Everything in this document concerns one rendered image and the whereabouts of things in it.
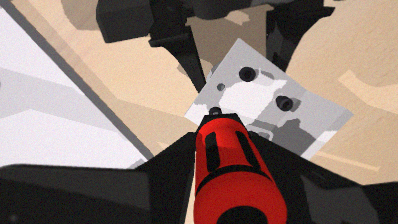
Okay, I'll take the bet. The white shallow rectangular tray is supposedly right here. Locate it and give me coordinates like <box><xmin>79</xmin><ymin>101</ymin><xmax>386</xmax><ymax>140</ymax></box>
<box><xmin>0</xmin><ymin>0</ymin><xmax>154</xmax><ymax>169</ymax></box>

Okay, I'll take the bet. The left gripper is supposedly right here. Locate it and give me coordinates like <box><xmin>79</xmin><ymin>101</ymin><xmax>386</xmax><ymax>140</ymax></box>
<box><xmin>96</xmin><ymin>0</ymin><xmax>335</xmax><ymax>94</ymax></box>

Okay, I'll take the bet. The grey cylinder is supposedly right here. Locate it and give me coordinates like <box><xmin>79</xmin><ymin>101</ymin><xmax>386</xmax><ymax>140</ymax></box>
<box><xmin>206</xmin><ymin>61</ymin><xmax>224</xmax><ymax>90</ymax></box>

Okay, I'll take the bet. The red screwdriver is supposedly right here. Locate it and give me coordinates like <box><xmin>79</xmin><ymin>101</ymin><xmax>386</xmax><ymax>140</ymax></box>
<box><xmin>193</xmin><ymin>112</ymin><xmax>287</xmax><ymax>224</ymax></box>

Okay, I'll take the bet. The grey metal bracket with holes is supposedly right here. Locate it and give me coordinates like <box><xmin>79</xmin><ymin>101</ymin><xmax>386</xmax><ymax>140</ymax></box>
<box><xmin>184</xmin><ymin>38</ymin><xmax>354</xmax><ymax>160</ymax></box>

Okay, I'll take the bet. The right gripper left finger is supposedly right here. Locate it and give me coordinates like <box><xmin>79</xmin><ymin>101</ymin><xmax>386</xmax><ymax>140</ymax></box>
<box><xmin>0</xmin><ymin>132</ymin><xmax>196</xmax><ymax>224</ymax></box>

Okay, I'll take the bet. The black screw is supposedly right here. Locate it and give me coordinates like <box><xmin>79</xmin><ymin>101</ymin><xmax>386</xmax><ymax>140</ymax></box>
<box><xmin>248</xmin><ymin>131</ymin><xmax>258</xmax><ymax>136</ymax></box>
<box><xmin>209</xmin><ymin>107</ymin><xmax>222</xmax><ymax>115</ymax></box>
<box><xmin>239</xmin><ymin>67</ymin><xmax>256</xmax><ymax>82</ymax></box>
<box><xmin>276</xmin><ymin>96</ymin><xmax>293</xmax><ymax>112</ymax></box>

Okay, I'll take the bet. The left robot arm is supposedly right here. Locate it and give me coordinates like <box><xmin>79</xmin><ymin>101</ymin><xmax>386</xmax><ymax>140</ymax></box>
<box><xmin>192</xmin><ymin>0</ymin><xmax>294</xmax><ymax>20</ymax></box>

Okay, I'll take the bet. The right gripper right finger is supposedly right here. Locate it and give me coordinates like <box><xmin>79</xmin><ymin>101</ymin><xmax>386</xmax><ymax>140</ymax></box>
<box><xmin>251</xmin><ymin>135</ymin><xmax>398</xmax><ymax>224</ymax></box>

